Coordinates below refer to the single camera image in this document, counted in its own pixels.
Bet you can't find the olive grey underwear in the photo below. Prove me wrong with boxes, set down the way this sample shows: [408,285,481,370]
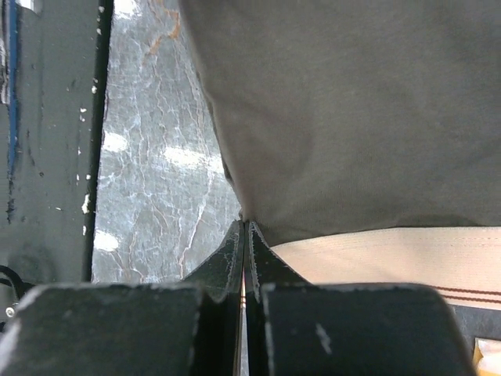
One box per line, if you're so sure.
[179,1,500,309]

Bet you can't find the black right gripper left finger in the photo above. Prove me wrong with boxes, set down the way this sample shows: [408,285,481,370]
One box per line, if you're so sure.
[1,222,245,375]

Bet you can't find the yellow checkered cloth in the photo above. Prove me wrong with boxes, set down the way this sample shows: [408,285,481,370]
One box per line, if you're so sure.
[473,338,501,376]

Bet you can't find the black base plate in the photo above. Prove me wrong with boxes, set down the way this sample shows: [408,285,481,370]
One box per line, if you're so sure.
[0,0,114,291]

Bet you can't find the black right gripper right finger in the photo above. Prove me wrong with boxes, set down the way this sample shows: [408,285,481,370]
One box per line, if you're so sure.
[244,222,474,375]

